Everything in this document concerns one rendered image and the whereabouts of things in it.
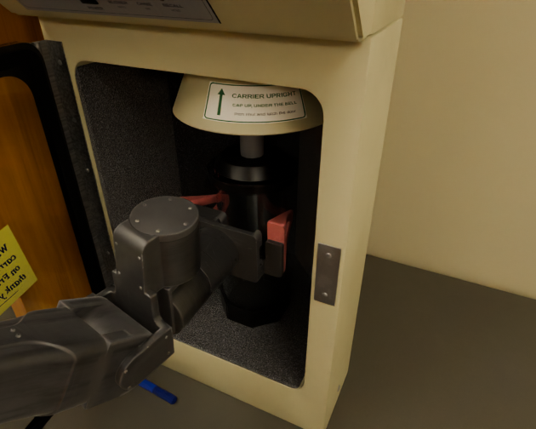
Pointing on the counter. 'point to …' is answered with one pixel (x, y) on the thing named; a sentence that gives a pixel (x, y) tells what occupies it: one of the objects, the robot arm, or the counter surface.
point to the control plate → (133, 8)
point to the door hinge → (78, 151)
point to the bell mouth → (245, 106)
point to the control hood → (256, 18)
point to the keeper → (327, 273)
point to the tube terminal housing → (356, 133)
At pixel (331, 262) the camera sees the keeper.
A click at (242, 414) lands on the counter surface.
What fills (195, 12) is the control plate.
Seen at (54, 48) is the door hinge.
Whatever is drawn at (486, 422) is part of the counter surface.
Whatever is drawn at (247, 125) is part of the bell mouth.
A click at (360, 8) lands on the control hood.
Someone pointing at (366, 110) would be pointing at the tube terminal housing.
